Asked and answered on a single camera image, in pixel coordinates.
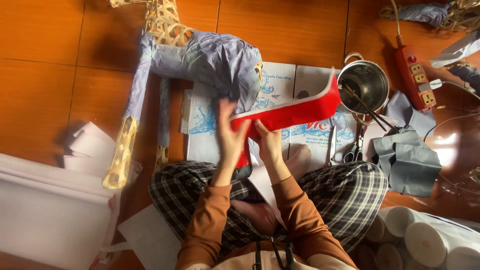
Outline pile of white paper rolls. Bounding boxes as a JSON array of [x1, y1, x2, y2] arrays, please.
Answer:
[[355, 205, 480, 270]]

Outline white plug with cable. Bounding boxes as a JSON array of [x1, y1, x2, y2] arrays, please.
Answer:
[[418, 78, 480, 101]]

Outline flattened cardboard box blue print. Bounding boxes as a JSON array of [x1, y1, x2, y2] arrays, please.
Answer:
[[180, 61, 361, 170]]

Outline stack of white paper sheets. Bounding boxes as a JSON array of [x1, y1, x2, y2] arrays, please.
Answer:
[[0, 121, 125, 270]]

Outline steel pot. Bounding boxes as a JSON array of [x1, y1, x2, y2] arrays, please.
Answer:
[[336, 52, 391, 127]]

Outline red paper sheet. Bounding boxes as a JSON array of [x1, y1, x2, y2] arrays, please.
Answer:
[[229, 67, 342, 169]]

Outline person's plaid trousers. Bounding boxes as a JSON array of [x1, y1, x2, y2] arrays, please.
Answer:
[[148, 160, 389, 256]]

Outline bamboo frame figure grey paper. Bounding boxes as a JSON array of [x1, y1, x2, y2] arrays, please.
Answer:
[[102, 0, 263, 190]]

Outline dark sticks in pot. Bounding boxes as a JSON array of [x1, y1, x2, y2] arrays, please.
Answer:
[[340, 83, 400, 134]]

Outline crumpled grey paper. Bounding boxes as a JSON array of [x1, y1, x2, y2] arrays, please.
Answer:
[[447, 62, 480, 95]]

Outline bamboo frame with grey paper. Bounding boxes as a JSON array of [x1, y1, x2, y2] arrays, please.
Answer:
[[378, 0, 480, 33]]

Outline white paper strip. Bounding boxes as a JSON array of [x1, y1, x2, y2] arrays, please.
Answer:
[[430, 30, 480, 69]]

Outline large grey paper piece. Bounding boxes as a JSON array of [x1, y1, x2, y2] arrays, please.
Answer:
[[372, 125, 443, 199]]

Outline scissors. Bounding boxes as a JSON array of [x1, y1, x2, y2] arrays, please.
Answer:
[[343, 123, 367, 164]]

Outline grey paper sheet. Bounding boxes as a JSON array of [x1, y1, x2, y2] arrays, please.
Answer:
[[117, 204, 182, 270]]

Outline small grey paper piece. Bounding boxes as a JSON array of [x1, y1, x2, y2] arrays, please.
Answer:
[[382, 90, 437, 139]]

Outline person's foot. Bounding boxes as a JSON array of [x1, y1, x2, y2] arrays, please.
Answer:
[[283, 144, 313, 182], [229, 198, 280, 238]]

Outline black lanyard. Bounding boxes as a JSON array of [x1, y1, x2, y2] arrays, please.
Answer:
[[253, 238, 295, 270]]

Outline person's left hand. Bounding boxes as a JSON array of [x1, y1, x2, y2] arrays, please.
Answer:
[[215, 98, 251, 169]]

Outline metal knife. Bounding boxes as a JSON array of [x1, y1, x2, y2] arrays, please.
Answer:
[[328, 118, 338, 166]]

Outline red power strip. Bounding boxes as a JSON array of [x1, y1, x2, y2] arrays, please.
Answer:
[[389, 0, 438, 113]]

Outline person's right hand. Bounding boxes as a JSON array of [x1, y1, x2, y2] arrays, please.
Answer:
[[254, 119, 286, 168]]

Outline white paper sheet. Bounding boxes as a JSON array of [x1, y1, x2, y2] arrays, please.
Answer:
[[247, 139, 290, 230]]

